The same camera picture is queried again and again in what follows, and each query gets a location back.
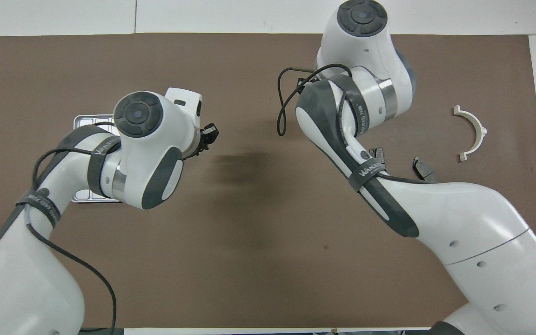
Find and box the white curved plastic bracket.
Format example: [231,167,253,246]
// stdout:
[453,106,488,162]

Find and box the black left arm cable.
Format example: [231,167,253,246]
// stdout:
[32,135,117,335]

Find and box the brown table mat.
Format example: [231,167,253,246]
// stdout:
[0,33,536,328]

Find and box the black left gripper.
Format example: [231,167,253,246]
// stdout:
[182,122,220,161]

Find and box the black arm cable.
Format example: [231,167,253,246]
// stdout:
[32,135,117,335]
[276,64,355,137]

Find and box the silver metal tray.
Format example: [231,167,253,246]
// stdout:
[72,115,125,203]

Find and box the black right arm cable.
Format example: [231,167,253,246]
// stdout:
[276,64,355,137]

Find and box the dark curved brake pad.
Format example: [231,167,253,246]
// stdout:
[412,157,440,183]

